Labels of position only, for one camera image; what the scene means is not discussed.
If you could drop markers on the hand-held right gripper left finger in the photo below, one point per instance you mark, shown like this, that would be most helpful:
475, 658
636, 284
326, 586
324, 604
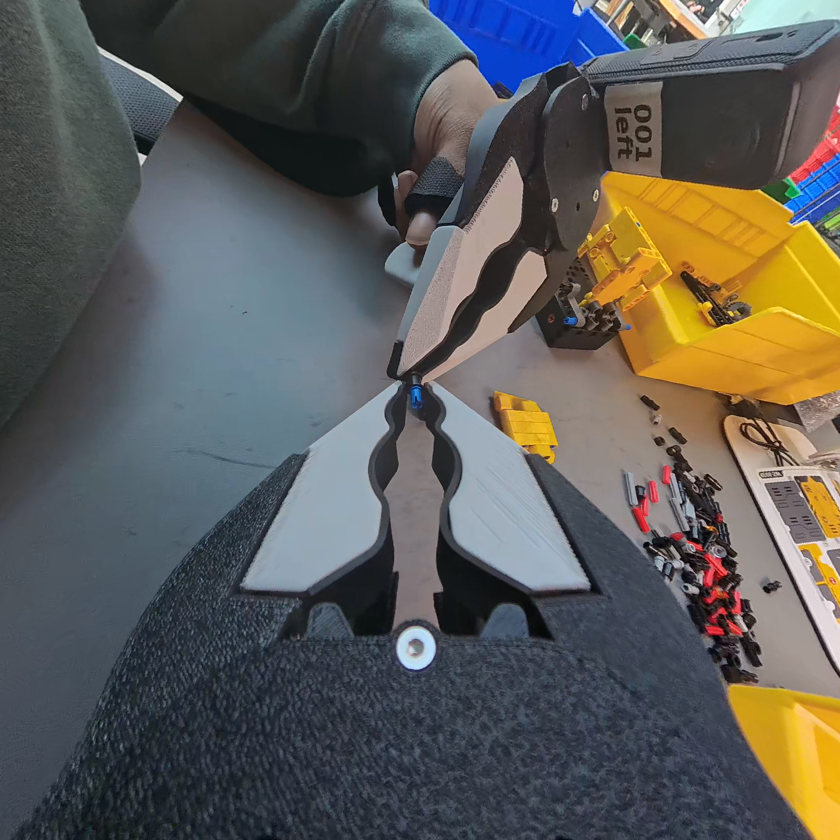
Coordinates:
315, 525

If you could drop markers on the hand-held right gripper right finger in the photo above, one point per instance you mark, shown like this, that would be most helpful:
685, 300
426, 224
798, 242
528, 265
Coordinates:
512, 525

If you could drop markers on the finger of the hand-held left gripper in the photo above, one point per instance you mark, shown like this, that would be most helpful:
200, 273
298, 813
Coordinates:
472, 243
518, 295

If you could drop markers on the yellow lego subassembly blue pins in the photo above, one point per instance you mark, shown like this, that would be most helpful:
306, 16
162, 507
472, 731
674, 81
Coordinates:
525, 423

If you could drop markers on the small blue lego pin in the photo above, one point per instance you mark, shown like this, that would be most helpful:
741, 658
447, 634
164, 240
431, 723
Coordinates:
415, 397

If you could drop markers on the yellow storage bin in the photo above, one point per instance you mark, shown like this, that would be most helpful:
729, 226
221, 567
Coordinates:
794, 754
754, 354

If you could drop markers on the person's left forearm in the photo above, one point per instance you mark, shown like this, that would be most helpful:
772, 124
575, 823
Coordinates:
295, 79

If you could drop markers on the lego model on black base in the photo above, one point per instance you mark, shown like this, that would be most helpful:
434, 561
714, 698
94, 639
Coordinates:
590, 315

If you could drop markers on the lego tracked assembly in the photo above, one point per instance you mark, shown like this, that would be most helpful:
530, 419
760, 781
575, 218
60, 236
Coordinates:
712, 298

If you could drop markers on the pile of small lego pieces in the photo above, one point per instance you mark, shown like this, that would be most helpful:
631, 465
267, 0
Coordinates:
702, 564

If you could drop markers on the person's left hand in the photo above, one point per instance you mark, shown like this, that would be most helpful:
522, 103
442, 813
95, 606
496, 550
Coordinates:
453, 111

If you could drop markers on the blue storage bin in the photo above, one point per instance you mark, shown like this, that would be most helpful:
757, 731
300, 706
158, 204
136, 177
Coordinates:
525, 26

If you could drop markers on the shelf of coloured bins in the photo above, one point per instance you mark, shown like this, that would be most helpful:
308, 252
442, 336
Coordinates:
817, 170

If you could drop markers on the white rounded instruction card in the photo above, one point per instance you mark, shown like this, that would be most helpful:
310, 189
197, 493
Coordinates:
807, 525

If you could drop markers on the crinkled clear plastic bag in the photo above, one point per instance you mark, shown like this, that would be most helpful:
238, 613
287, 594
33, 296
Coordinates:
817, 410

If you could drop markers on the black office chair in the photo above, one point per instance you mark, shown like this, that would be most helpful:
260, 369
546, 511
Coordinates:
138, 98

